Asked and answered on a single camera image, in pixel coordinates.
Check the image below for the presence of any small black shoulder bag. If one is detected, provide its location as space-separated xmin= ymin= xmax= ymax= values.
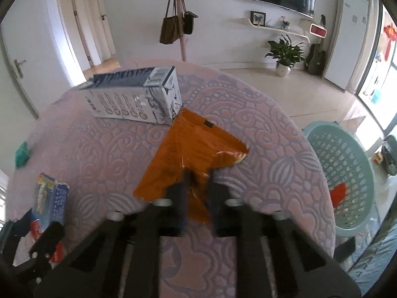
xmin=180 ymin=0 xmax=199 ymax=35

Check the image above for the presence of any white hallway door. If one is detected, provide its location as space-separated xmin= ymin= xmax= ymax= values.
xmin=93 ymin=0 xmax=118 ymax=57

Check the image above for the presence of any metal bowl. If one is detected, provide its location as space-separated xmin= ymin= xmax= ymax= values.
xmin=382 ymin=144 xmax=397 ymax=176

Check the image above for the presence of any red knot hanging ornament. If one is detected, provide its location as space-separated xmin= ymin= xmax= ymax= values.
xmin=384 ymin=22 xmax=397 ymax=61

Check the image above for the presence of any patterned floor rug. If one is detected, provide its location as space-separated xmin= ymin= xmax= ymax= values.
xmin=335 ymin=211 xmax=397 ymax=286

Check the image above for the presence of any red white box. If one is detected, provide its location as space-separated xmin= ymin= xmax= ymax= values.
xmin=309 ymin=23 xmax=329 ymax=37

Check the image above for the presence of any white door with handle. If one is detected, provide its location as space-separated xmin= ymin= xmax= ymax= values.
xmin=0 ymin=4 xmax=76 ymax=120

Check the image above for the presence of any black butterfly photo frame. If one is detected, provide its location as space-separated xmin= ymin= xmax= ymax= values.
xmin=251 ymin=10 xmax=266 ymax=26

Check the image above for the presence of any small teal packet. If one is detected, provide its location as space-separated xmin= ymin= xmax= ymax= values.
xmin=14 ymin=141 xmax=32 ymax=169

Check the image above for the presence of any sliding glass door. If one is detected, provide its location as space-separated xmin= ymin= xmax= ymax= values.
xmin=357 ymin=0 xmax=397 ymax=131

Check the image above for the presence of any pink coat rack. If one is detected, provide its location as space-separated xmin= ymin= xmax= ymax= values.
xmin=169 ymin=0 xmax=190 ymax=62

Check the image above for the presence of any small blue red carton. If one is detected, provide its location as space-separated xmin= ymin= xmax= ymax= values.
xmin=31 ymin=173 xmax=69 ymax=263

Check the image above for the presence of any large blue white milk carton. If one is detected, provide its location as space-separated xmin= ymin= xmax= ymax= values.
xmin=79 ymin=66 xmax=183 ymax=125

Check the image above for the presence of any potted green plant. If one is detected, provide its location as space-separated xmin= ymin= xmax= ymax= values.
xmin=265 ymin=34 xmax=306 ymax=77

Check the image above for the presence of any low curved white wall shelf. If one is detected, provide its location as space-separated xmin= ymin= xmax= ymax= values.
xmin=248 ymin=19 xmax=311 ymax=42

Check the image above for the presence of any glass coffee table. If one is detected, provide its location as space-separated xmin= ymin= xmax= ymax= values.
xmin=338 ymin=115 xmax=397 ymax=187

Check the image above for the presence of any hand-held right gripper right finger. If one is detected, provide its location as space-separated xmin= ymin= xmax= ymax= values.
xmin=206 ymin=174 xmax=362 ymax=298

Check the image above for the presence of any teal plastic basket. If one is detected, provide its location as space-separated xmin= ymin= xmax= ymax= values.
xmin=302 ymin=122 xmax=376 ymax=238

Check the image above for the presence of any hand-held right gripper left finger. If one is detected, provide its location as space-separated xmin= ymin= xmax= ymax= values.
xmin=34 ymin=169 xmax=199 ymax=298

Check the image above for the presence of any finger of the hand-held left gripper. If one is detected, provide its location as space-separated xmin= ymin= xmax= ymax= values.
xmin=0 ymin=214 xmax=33 ymax=267
xmin=19 ymin=222 xmax=66 ymax=288

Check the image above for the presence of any orange foil wrapper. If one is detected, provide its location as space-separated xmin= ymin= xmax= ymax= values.
xmin=133 ymin=109 xmax=250 ymax=225

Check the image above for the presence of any dark acoustic guitar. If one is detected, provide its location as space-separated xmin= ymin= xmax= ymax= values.
xmin=305 ymin=14 xmax=327 ymax=75

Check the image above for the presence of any brown handbag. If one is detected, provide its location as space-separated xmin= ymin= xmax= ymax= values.
xmin=160 ymin=0 xmax=180 ymax=44

